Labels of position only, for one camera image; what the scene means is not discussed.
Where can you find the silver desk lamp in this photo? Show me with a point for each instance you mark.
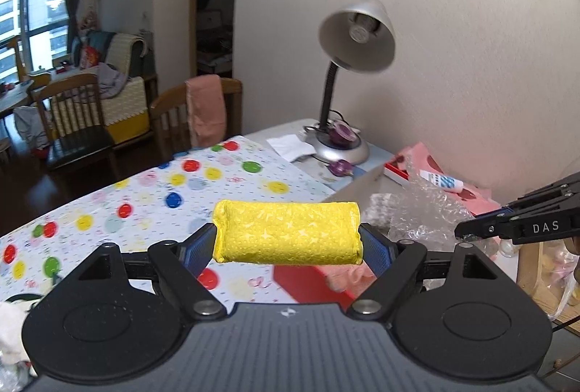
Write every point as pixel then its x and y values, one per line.
pixel 355 38

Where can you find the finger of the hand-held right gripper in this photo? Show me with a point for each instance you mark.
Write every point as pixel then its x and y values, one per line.
pixel 550 195
pixel 482 228

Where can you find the purple plug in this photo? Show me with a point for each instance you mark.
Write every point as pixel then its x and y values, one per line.
pixel 340 168

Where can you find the white paper sheet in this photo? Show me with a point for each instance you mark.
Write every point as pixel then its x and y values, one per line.
pixel 290 146

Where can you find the pink towel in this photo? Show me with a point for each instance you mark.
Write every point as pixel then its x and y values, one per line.
pixel 206 106

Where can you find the wooden chair black cushion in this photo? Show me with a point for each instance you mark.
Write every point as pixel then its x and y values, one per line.
pixel 75 125

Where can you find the white round table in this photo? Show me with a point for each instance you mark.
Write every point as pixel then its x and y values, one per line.
pixel 11 95

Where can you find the large window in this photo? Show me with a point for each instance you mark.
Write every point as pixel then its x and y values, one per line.
pixel 31 25

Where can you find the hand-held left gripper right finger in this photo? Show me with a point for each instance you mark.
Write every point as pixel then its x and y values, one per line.
pixel 377 254

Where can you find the sofa with blankets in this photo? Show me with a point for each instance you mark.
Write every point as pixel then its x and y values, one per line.
pixel 122 93

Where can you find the polka dot tablecloth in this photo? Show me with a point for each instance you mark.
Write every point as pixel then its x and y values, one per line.
pixel 149 202

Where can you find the yellow sponge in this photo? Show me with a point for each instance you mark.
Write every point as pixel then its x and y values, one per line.
pixel 287 233

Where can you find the crumpled plastic bag with paper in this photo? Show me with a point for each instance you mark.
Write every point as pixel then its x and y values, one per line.
pixel 11 333

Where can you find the clear bubble wrap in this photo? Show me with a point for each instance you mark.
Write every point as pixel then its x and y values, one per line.
pixel 421 211

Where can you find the purple tape roll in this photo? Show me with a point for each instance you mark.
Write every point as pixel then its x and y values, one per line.
pixel 343 134

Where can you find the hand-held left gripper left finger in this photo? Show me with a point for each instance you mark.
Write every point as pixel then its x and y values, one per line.
pixel 199 249

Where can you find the pink patterned packet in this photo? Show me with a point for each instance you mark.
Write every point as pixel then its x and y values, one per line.
pixel 471 197

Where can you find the pink cloth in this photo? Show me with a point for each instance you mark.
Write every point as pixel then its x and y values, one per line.
pixel 351 279

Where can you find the white glue stick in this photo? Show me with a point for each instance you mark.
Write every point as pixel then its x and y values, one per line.
pixel 442 180

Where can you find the white bag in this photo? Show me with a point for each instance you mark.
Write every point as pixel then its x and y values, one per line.
pixel 27 125

